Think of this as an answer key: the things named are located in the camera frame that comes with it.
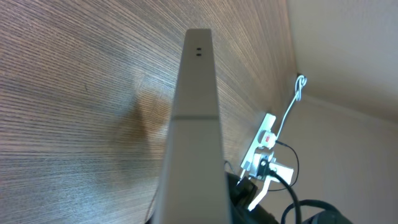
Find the smartphone with teal screen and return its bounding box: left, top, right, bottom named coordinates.
left=152, top=29, right=232, bottom=223

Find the white USB charger plug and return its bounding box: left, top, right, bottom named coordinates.
left=260, top=131, right=277, bottom=149

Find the white power strip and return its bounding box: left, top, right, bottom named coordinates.
left=240, top=113, right=276, bottom=178

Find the white power strip cord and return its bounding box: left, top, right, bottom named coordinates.
left=275, top=74, right=308, bottom=139

